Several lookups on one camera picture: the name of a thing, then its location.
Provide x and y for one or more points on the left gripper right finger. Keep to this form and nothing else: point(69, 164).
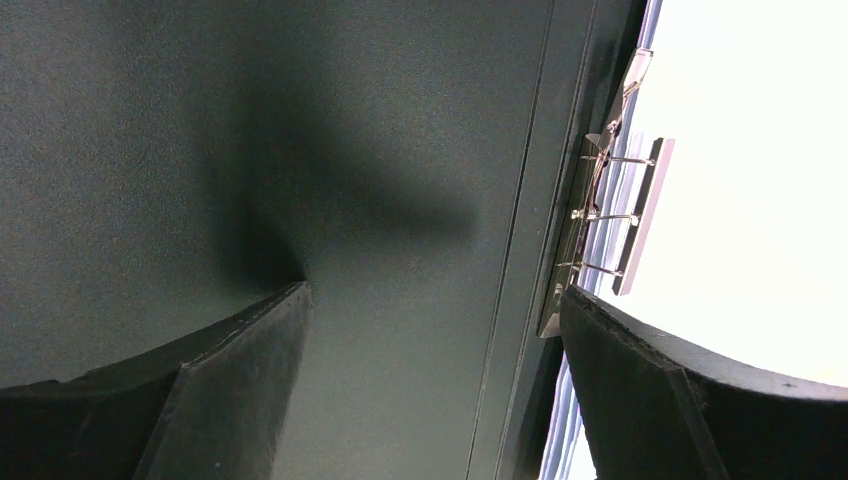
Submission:
point(656, 406)

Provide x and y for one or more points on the white paper stack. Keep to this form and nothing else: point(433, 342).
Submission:
point(711, 201)

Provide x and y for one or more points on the grey black file folder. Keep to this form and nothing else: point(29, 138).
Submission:
point(166, 164)

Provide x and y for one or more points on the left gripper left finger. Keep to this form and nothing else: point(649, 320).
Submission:
point(209, 405)

